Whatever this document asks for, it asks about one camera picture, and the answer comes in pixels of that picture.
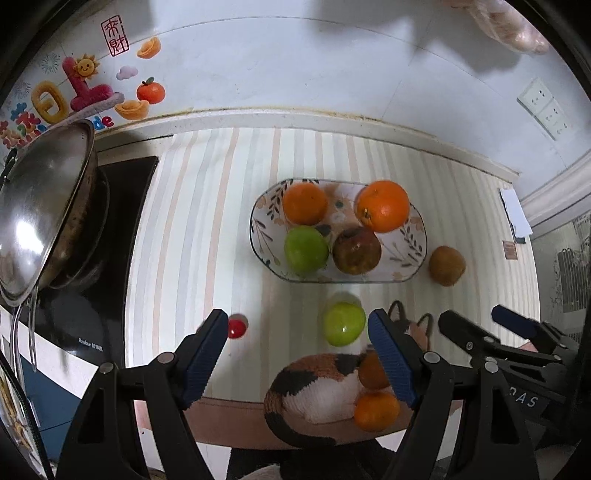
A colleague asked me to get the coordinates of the white paper sheet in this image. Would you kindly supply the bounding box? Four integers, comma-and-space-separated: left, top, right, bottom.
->
498, 186, 534, 240

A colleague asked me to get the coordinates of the black glass cooktop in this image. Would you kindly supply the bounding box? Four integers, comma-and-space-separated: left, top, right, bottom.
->
28, 156, 160, 370

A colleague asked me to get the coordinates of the dark wok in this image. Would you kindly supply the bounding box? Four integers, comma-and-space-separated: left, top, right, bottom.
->
10, 154, 112, 398

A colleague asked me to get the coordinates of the dark red apple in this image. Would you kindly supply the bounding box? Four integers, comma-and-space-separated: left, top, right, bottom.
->
333, 227, 382, 274

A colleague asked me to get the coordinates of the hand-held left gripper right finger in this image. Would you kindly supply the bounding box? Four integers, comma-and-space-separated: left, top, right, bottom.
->
368, 308, 532, 480

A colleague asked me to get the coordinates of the large orange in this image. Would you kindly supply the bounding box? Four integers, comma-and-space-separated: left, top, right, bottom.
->
356, 180, 411, 234

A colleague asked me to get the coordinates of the clear plastic bag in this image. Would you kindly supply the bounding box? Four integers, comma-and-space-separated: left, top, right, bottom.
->
442, 0, 551, 54

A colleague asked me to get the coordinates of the tangerine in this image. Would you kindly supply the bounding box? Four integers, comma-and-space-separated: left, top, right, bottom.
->
354, 390, 401, 433
359, 351, 391, 391

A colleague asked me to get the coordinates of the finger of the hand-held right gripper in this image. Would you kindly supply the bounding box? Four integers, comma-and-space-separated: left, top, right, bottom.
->
438, 310, 561, 366
491, 305, 585, 359

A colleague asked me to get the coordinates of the orange fruit wall sticker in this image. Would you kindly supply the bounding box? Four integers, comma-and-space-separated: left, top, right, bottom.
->
136, 77, 166, 104

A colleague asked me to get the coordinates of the white wall socket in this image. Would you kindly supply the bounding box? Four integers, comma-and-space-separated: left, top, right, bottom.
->
537, 98, 571, 142
517, 78, 556, 117

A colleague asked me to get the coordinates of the small orange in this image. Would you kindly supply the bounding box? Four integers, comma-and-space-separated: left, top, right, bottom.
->
283, 183, 329, 226

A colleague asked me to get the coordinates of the green apple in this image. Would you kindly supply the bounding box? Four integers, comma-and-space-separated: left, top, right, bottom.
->
322, 301, 367, 347
284, 225, 330, 277

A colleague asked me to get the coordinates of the brown kiwi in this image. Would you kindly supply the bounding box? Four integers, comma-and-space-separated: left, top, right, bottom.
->
429, 246, 467, 287

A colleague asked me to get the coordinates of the floral glass plate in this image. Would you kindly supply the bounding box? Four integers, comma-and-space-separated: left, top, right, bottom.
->
250, 179, 428, 283

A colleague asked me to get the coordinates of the white wire rack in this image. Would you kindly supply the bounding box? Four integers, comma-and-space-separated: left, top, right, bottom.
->
553, 246, 591, 315

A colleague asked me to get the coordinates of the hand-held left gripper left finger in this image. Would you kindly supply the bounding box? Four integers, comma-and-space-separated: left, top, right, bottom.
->
60, 309, 229, 480

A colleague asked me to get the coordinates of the calico cat plush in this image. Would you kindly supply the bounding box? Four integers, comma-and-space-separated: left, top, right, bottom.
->
264, 300, 435, 449

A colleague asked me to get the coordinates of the pink character wall sticker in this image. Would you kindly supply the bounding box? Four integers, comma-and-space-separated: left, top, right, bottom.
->
62, 54, 126, 112

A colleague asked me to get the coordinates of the red seal wall sticker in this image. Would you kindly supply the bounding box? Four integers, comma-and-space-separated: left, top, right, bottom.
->
100, 19, 130, 57

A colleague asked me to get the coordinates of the striped table cover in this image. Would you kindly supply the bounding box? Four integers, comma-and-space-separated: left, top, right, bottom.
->
122, 124, 543, 416

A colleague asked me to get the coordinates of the yellow character wall sticker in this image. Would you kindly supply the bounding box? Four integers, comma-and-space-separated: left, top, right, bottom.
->
30, 80, 70, 125

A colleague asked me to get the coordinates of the steel wok lid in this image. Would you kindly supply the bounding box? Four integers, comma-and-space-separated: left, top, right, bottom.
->
0, 119, 98, 306

